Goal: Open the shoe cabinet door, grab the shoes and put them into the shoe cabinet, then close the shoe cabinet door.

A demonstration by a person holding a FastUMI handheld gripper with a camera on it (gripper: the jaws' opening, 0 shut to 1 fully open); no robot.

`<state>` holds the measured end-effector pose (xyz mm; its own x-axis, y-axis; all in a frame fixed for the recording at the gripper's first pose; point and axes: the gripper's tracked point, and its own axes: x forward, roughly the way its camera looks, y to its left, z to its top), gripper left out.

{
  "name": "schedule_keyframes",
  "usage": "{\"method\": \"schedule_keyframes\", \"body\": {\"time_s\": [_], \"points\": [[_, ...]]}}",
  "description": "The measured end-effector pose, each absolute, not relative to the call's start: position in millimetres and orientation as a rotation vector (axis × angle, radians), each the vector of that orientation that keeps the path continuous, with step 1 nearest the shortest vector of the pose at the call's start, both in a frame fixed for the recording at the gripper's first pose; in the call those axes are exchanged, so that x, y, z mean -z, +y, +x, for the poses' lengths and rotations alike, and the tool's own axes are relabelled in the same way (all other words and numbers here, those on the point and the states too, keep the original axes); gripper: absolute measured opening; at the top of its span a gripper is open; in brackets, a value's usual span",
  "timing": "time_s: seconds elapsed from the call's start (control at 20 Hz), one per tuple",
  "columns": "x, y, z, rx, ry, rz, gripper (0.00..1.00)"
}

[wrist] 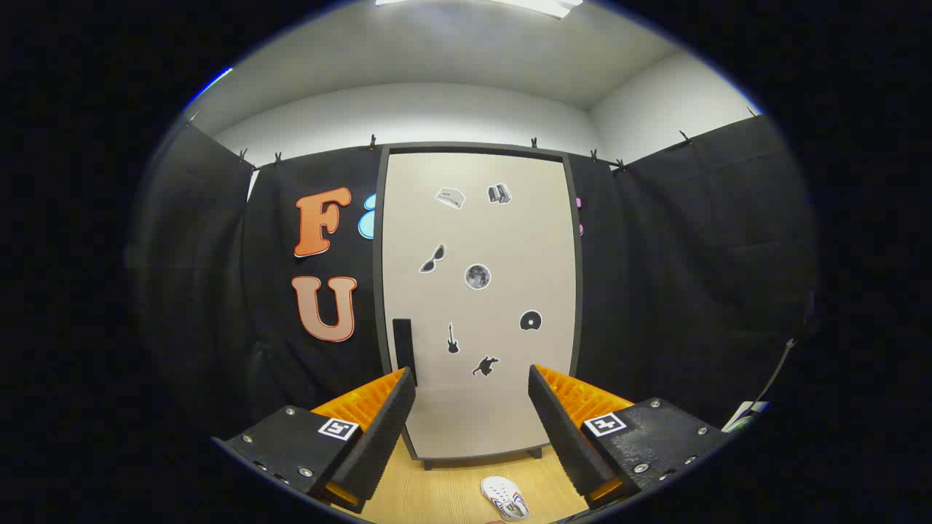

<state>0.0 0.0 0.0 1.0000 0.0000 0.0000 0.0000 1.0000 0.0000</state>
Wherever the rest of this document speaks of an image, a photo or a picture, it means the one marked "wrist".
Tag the ceiling light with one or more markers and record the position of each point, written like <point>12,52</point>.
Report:
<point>539,6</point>

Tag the white striped canvas shoe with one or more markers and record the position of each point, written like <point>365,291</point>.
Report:
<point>502,495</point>

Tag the dark grey shoe cabinet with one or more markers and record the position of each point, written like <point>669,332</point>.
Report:
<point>378,291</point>

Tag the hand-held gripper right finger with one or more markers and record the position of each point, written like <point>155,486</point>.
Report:
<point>564,429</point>

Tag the beige shoe cabinet door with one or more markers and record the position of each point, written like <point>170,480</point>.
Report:
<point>495,233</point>

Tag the black backdrop cloth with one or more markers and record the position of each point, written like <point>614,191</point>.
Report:
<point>692,255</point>

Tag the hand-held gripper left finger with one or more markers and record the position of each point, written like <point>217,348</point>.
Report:
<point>378,429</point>

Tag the row of black clips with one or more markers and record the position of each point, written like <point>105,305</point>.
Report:
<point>373,140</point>

